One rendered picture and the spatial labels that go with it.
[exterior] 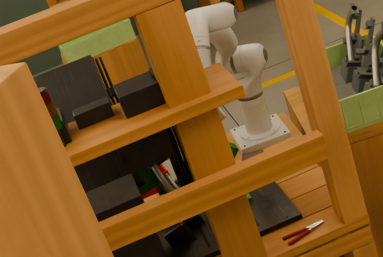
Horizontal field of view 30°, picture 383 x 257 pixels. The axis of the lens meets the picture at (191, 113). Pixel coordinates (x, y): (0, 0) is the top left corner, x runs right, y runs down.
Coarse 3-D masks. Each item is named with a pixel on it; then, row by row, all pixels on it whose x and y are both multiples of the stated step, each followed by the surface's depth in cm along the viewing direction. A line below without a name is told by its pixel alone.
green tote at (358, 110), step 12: (336, 48) 369; (336, 60) 372; (360, 96) 314; (372, 96) 315; (348, 108) 316; (360, 108) 316; (372, 108) 317; (348, 120) 318; (360, 120) 319; (372, 120) 319; (348, 132) 321
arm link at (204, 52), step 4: (200, 48) 260; (204, 48) 260; (208, 48) 262; (200, 52) 260; (204, 52) 260; (208, 52) 261; (200, 56) 259; (204, 56) 260; (208, 56) 261; (204, 60) 260; (208, 60) 261; (204, 64) 259; (208, 64) 260
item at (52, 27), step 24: (72, 0) 206; (96, 0) 200; (120, 0) 202; (144, 0) 204; (168, 0) 205; (24, 24) 199; (48, 24) 199; (72, 24) 201; (96, 24) 203; (0, 48) 198; (24, 48) 200; (48, 48) 202
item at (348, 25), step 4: (352, 4) 345; (356, 4) 345; (352, 8) 347; (356, 8) 345; (352, 12) 343; (356, 12) 343; (348, 16) 350; (352, 16) 349; (348, 20) 352; (348, 24) 353; (348, 28) 354; (348, 32) 354; (348, 36) 353; (348, 40) 352; (348, 44) 351; (352, 44) 352; (348, 48) 351; (352, 48) 350; (348, 52) 350; (352, 52) 349; (348, 56) 349; (352, 56) 348
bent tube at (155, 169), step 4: (156, 164) 259; (152, 168) 257; (156, 168) 257; (152, 172) 258; (156, 172) 257; (160, 172) 257; (156, 176) 256; (160, 176) 256; (160, 180) 256; (164, 180) 256; (160, 184) 257; (164, 184) 256; (168, 184) 257; (164, 188) 257; (168, 188) 257; (172, 188) 258; (168, 192) 258
